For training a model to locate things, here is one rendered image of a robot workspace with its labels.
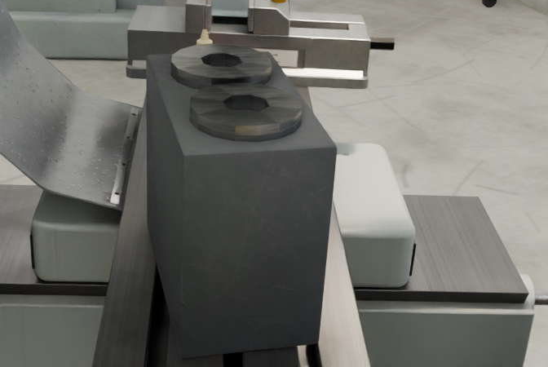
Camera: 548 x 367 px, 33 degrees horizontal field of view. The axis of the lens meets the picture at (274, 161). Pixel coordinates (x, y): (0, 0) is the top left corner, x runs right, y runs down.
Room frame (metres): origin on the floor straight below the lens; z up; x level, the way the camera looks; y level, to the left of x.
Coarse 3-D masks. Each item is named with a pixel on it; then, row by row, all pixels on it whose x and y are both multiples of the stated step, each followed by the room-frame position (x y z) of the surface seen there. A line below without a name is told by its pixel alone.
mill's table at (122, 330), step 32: (128, 192) 0.88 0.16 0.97; (128, 224) 0.82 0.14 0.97; (128, 256) 0.76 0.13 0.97; (128, 288) 0.70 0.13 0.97; (160, 288) 0.74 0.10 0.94; (352, 288) 0.73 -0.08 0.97; (128, 320) 0.65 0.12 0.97; (160, 320) 0.69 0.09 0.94; (352, 320) 0.68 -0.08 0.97; (96, 352) 0.61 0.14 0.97; (128, 352) 0.61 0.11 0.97; (160, 352) 0.64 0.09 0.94; (256, 352) 0.62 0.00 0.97; (288, 352) 0.62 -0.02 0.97; (320, 352) 0.63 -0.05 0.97; (352, 352) 0.63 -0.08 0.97
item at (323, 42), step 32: (192, 0) 1.26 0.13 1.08; (128, 32) 1.24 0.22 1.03; (160, 32) 1.24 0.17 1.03; (192, 32) 1.24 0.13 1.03; (224, 32) 1.25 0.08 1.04; (320, 32) 1.27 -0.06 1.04; (352, 32) 1.28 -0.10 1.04; (128, 64) 1.24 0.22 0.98; (288, 64) 1.25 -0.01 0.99; (320, 64) 1.25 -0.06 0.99; (352, 64) 1.25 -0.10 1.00
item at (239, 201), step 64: (192, 64) 0.76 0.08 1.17; (256, 64) 0.77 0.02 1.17; (192, 128) 0.65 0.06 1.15; (256, 128) 0.63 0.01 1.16; (320, 128) 0.67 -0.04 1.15; (192, 192) 0.61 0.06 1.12; (256, 192) 0.62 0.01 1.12; (320, 192) 0.63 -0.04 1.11; (192, 256) 0.61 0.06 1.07; (256, 256) 0.62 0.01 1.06; (320, 256) 0.63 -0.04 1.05; (192, 320) 0.61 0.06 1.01; (256, 320) 0.62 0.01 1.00; (320, 320) 0.64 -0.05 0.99
